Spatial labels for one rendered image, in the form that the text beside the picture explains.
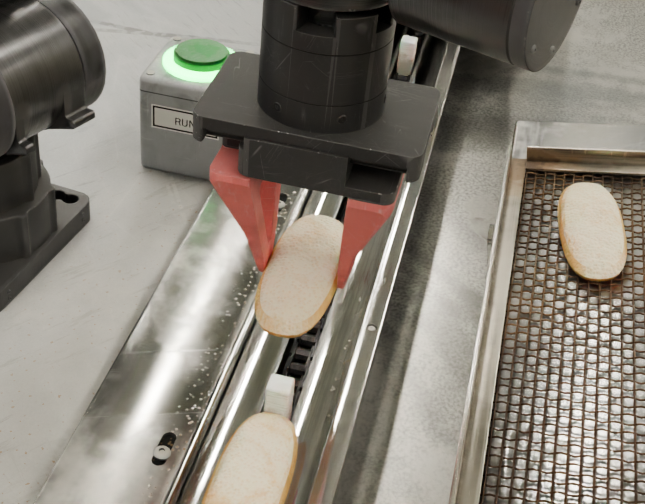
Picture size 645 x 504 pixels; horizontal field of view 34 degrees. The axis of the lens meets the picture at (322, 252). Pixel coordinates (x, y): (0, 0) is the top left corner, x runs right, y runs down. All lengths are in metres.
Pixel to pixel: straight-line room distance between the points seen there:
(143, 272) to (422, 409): 0.20
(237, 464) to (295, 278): 0.09
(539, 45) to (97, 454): 0.28
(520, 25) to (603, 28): 0.72
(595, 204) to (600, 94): 0.33
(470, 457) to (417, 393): 0.13
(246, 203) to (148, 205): 0.27
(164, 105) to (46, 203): 0.12
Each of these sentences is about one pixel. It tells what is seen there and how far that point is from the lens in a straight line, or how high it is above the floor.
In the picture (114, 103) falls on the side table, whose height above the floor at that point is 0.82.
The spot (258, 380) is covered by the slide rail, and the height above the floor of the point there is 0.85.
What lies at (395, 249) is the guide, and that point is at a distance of 0.66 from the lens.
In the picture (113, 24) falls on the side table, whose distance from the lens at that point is 1.00.
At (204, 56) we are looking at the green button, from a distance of 0.76.
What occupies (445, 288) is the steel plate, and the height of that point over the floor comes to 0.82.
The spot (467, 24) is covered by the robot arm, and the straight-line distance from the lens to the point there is 0.40.
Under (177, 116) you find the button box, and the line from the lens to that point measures 0.76.
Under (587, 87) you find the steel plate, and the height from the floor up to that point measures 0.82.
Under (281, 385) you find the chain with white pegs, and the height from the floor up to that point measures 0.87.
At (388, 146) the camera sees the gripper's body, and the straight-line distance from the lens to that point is 0.45.
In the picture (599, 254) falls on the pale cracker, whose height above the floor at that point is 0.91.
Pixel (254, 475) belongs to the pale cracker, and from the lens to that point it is 0.52.
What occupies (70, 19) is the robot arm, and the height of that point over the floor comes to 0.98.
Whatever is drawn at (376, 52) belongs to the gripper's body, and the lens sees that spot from 0.45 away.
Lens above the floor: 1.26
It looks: 37 degrees down
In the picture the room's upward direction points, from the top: 7 degrees clockwise
